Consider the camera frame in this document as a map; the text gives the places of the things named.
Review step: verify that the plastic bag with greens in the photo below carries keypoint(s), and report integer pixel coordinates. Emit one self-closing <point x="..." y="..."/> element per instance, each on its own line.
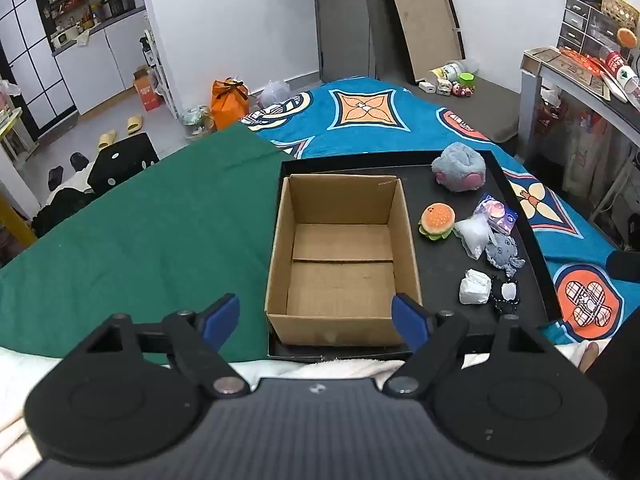
<point x="195" y="121"/>

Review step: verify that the clear plastic bag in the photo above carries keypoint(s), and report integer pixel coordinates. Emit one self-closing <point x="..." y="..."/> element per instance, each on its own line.
<point x="475" y="235"/>

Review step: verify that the black tray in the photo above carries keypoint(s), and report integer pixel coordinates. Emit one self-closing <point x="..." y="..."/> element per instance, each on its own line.
<point x="435" y="280"/>

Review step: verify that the person's black pants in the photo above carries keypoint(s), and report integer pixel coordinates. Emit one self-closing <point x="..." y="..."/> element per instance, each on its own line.
<point x="620" y="360"/>

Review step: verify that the black framed glass door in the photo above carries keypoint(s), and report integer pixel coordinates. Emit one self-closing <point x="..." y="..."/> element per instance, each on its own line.
<point x="45" y="60"/>

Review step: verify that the white towel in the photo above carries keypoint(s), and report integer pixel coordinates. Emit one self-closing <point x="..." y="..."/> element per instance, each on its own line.
<point x="325" y="370"/>

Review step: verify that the cream toaster oven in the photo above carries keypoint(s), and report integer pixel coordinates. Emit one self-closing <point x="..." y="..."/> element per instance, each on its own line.
<point x="65" y="40"/>

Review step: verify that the red figurine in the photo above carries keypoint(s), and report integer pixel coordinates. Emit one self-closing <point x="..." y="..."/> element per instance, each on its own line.
<point x="462" y="91"/>

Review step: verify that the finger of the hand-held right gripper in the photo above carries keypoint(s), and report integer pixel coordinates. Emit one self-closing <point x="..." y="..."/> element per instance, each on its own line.
<point x="625" y="266"/>

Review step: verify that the white storage rack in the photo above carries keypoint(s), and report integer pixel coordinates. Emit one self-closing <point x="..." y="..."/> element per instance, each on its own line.
<point x="160" y="70"/>

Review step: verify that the red bag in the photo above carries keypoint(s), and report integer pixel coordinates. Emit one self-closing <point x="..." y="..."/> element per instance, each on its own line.
<point x="552" y="107"/>

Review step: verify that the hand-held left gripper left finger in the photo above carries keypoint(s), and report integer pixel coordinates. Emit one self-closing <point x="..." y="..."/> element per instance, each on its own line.
<point x="222" y="312"/>

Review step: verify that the orange cardboard box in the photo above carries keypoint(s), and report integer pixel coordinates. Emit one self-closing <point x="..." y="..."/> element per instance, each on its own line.
<point x="149" y="92"/>

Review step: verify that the black clothes pile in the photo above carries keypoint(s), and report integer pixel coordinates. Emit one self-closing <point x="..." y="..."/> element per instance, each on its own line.
<point x="60" y="205"/>

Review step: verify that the spray bottle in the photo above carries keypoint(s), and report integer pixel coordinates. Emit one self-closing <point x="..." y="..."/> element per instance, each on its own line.
<point x="146" y="50"/>

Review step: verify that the red packets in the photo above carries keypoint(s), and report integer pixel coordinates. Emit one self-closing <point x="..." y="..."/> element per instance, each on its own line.
<point x="582" y="59"/>

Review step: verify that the grey-blue fluffy plush toy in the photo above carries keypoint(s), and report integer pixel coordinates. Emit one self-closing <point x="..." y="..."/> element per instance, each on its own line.
<point x="457" y="165"/>

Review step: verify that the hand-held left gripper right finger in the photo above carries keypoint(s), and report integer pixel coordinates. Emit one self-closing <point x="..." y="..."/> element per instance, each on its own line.
<point x="410" y="320"/>

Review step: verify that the burger plush toy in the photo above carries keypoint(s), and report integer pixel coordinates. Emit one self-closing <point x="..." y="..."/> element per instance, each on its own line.
<point x="437" y="220"/>

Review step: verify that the yellow slipper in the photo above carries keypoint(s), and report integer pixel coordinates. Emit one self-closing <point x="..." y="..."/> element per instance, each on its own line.
<point x="134" y="124"/>
<point x="106" y="139"/>

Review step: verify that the green blanket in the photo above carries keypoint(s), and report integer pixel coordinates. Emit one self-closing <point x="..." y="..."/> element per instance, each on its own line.
<point x="150" y="240"/>

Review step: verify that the plastic bottle with green logo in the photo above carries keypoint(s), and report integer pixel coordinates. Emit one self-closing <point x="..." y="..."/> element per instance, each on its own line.
<point x="629" y="80"/>

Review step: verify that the black kitchen appliance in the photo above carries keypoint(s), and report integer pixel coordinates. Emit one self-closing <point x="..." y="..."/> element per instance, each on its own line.
<point x="119" y="4"/>

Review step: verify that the cream shopping bag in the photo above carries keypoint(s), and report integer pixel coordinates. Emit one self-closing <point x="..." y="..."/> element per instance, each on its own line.
<point x="590" y="150"/>

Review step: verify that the black slipper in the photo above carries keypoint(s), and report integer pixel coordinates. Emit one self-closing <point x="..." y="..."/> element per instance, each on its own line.
<point x="78" y="161"/>
<point x="55" y="177"/>

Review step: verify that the purple tissue packet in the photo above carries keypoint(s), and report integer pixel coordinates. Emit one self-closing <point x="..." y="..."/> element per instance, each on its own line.
<point x="495" y="212"/>

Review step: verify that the white kitchen cabinet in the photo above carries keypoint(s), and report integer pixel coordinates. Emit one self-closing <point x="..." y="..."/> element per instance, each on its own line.
<point x="100" y="60"/>

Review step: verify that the white tissue pack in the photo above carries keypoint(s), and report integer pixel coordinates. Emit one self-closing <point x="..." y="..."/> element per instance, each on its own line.
<point x="475" y="287"/>

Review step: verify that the white small figurine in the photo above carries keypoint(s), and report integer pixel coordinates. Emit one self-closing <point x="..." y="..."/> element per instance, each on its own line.
<point x="443" y="87"/>

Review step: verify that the grey mattress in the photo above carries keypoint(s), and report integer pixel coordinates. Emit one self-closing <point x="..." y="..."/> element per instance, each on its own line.
<point x="480" y="110"/>

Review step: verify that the grey drawer organizer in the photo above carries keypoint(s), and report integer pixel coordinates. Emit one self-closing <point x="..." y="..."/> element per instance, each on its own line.
<point x="575" y="20"/>

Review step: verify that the burger ornament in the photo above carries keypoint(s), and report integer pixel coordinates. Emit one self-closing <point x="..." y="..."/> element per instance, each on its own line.
<point x="626" y="36"/>

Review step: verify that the clear plastic bottle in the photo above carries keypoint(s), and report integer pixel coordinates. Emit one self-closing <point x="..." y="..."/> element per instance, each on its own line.
<point x="452" y="70"/>

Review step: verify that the white desk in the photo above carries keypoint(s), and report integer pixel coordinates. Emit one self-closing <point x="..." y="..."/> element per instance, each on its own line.
<point x="529" y="110"/>

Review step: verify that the red and white cup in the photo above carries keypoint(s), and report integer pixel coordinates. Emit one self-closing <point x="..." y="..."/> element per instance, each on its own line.
<point x="614" y="60"/>

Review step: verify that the orange bag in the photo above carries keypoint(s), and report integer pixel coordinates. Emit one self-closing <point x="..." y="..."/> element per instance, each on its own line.
<point x="229" y="105"/>

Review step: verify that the green small container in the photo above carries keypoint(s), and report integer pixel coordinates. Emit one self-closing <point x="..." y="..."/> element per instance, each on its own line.
<point x="467" y="78"/>

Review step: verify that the woven basket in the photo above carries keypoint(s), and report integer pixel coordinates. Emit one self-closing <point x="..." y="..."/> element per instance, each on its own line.
<point x="620" y="10"/>

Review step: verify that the white plastic bag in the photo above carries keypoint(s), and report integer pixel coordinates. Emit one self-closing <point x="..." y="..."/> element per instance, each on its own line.
<point x="274" y="92"/>

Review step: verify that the grey plush octopus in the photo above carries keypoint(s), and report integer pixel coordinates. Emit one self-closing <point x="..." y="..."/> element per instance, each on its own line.
<point x="502" y="250"/>

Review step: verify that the white charger plug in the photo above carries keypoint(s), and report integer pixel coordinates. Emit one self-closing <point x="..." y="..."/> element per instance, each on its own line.
<point x="428" y="87"/>

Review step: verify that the brown cardboard box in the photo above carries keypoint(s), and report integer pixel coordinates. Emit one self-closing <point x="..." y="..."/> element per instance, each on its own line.
<point x="340" y="280"/>

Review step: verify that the black dice stool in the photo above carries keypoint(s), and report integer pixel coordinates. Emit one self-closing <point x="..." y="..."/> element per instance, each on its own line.
<point x="125" y="160"/>

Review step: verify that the grey door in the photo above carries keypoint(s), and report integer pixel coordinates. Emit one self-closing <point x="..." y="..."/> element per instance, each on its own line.
<point x="345" y="20"/>

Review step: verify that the blue patterned blanket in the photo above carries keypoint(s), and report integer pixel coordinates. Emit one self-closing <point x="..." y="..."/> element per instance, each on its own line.
<point x="400" y="125"/>

